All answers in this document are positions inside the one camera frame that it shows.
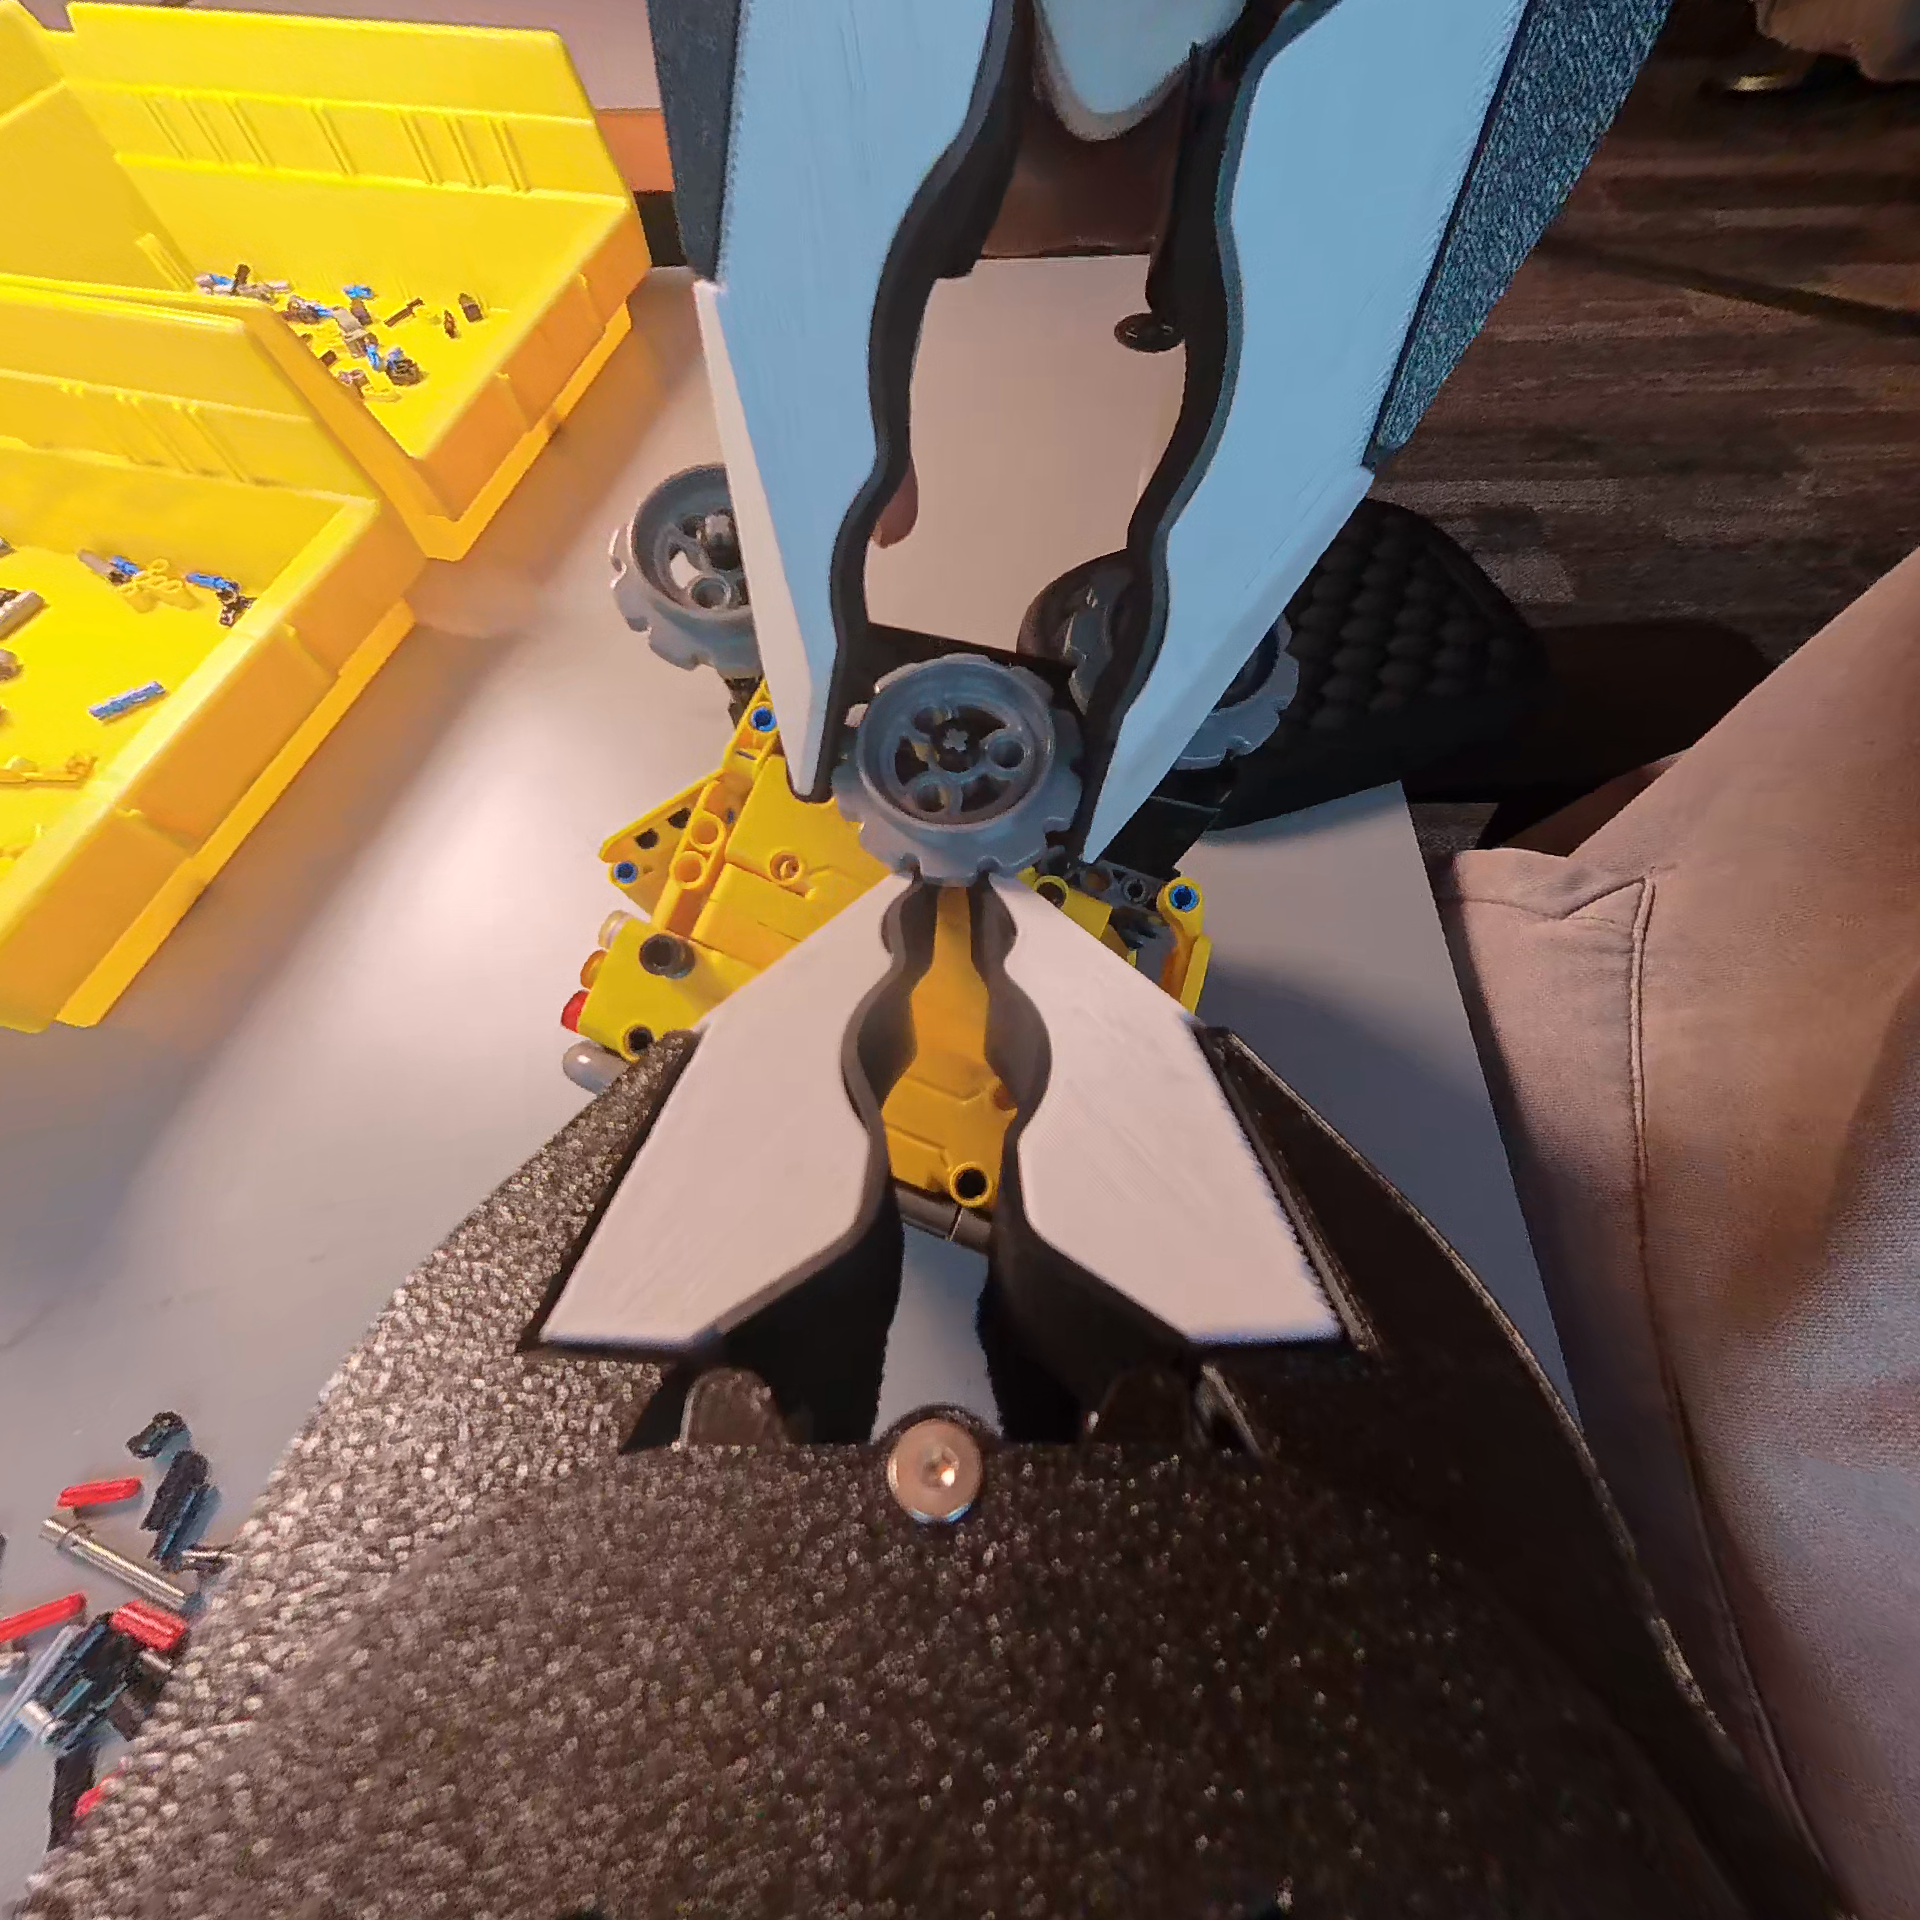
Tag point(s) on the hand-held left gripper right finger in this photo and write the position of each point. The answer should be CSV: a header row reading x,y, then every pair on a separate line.
x,y
1156,1184

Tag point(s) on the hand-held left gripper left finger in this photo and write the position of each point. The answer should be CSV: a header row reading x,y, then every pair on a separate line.
x,y
735,1171

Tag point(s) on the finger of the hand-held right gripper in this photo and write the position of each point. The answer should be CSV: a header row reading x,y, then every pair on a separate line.
x,y
811,300
1321,300

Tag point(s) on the yellow toy robot vehicle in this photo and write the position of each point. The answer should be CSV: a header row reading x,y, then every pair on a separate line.
x,y
945,751

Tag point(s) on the grey desk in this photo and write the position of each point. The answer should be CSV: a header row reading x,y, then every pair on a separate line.
x,y
301,1125

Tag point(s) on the person's right hand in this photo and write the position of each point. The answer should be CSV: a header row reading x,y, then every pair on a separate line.
x,y
898,504

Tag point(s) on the assorted small toy pieces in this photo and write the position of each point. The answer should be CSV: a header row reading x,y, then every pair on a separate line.
x,y
354,323

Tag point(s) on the beige printed hoodie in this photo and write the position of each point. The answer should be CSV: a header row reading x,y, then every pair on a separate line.
x,y
1724,1200

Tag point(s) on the small blue toy pieces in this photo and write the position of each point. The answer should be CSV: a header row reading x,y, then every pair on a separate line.
x,y
142,579

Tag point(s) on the pile of small toy pins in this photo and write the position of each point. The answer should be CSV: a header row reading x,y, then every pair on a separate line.
x,y
107,1634

